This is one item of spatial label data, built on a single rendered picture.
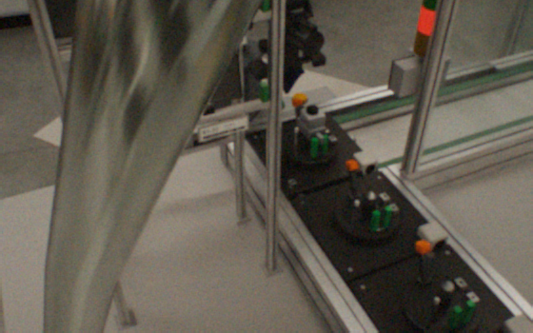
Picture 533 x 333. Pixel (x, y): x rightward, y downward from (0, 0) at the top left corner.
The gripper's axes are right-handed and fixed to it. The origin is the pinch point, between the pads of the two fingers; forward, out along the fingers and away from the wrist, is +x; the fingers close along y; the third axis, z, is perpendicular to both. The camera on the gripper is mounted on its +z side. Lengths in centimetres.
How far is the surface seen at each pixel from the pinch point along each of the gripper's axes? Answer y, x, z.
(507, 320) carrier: -10, 11, -71
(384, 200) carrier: -5.1, 9.1, -38.0
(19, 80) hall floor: 77, 106, 222
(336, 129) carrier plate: -10.2, 12.1, -8.7
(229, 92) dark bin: 25.8, -22.4, -31.6
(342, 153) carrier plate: -6.9, 12.2, -17.6
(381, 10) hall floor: -184, 108, 217
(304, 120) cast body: 1.9, 2.2, -13.7
